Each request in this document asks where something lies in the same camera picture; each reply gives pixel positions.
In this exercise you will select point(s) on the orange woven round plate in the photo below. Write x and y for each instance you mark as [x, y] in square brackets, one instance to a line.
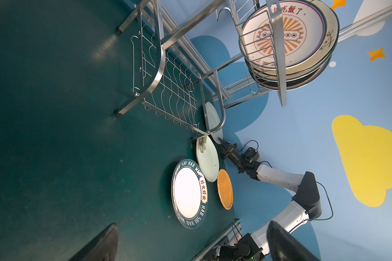
[225, 189]

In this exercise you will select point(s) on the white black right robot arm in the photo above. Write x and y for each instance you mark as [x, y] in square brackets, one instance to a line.
[274, 199]

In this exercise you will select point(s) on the white plate green lettered rim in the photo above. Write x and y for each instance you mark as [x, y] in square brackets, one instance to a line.
[189, 192]

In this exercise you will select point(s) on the white plate orange sunburst edge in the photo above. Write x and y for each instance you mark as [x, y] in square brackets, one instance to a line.
[304, 26]

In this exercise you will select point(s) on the black round plate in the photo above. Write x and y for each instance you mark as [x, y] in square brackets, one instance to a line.
[294, 84]

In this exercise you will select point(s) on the pale green sunflower plate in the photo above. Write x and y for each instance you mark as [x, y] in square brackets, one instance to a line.
[207, 157]

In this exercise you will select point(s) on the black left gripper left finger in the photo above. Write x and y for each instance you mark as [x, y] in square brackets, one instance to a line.
[102, 248]

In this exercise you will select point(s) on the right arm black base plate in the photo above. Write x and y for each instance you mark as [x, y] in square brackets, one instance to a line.
[224, 253]

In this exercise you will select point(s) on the stainless steel dish rack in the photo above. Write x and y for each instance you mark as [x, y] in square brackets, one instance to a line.
[176, 52]

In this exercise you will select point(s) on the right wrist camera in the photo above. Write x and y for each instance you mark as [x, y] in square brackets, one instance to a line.
[251, 154]

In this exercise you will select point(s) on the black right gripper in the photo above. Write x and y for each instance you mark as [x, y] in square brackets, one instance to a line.
[243, 166]

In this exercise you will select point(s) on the white plate floral sprigs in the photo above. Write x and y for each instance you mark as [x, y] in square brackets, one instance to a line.
[318, 58]

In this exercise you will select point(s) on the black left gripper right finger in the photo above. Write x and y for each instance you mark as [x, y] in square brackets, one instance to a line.
[284, 247]

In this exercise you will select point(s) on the plain grey-green plate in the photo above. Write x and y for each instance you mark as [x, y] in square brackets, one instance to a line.
[213, 121]

